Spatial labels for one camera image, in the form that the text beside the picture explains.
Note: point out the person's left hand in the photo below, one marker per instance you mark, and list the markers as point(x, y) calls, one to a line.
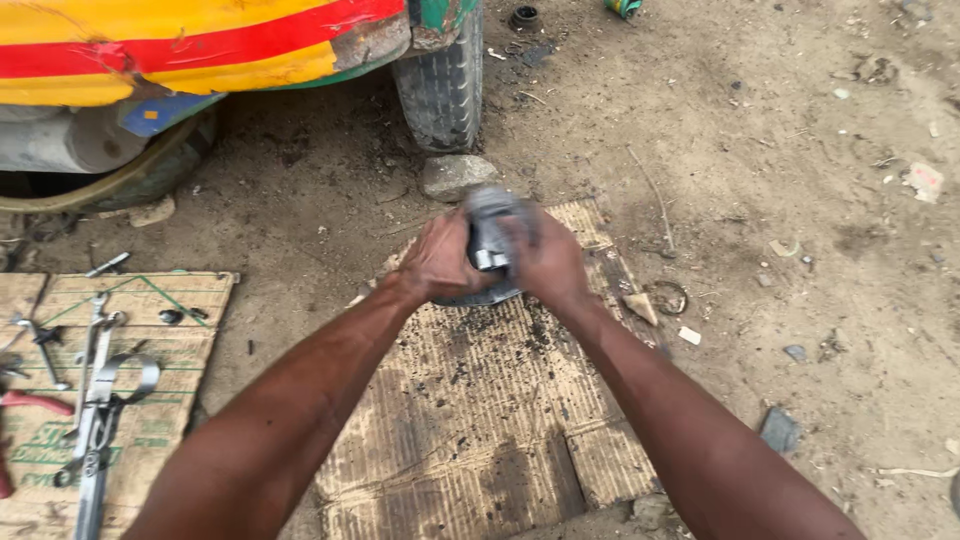
point(439, 259)

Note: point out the person's right hand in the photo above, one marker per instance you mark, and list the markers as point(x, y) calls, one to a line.
point(551, 262)

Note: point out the person's right fingers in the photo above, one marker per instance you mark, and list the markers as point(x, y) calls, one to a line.
point(519, 236)

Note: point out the person's left fingers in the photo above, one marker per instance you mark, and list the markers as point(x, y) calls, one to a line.
point(480, 251)

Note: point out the grey metal engine part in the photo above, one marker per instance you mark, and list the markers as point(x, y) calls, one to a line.
point(491, 232)

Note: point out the dirty brown cardboard sheet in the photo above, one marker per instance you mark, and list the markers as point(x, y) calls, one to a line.
point(480, 405)

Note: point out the black vehicle tyre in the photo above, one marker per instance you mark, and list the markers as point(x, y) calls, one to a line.
point(442, 82)

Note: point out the green can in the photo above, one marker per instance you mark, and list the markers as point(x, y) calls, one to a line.
point(622, 7)

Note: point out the small metal socket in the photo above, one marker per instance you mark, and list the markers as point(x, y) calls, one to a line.
point(170, 316)

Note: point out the flat grey stone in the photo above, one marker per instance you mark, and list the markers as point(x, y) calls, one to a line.
point(780, 430)

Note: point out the yellow red vehicle body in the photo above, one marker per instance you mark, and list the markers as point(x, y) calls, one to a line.
point(187, 45)

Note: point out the metal bolt rod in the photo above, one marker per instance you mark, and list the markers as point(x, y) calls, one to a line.
point(107, 264)

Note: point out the green printed cardboard sheet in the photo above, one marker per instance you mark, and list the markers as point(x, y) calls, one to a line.
point(142, 420)

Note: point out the long metal spanner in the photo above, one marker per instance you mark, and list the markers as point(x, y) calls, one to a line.
point(90, 352)

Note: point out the metal band clamp tool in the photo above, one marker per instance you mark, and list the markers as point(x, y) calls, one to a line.
point(105, 420)

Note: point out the grey exhaust muffler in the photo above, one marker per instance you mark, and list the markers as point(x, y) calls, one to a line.
point(60, 142)

